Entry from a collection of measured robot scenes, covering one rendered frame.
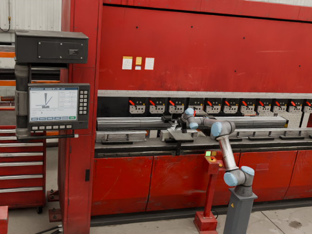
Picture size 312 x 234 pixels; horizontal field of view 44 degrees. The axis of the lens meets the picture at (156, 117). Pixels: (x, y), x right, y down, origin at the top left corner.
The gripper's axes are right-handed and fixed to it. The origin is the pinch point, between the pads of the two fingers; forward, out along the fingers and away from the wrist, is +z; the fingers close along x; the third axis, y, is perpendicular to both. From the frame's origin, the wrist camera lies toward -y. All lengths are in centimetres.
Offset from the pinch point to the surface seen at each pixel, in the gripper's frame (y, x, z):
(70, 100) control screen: -7, 113, -67
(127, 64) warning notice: 45, 56, -46
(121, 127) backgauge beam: 20, 49, 29
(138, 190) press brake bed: -44, 38, 43
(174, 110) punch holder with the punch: 15.4, 5.4, -12.6
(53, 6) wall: 367, 88, 211
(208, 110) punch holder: 14.7, -31.9, -13.1
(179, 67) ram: 44, 5, -46
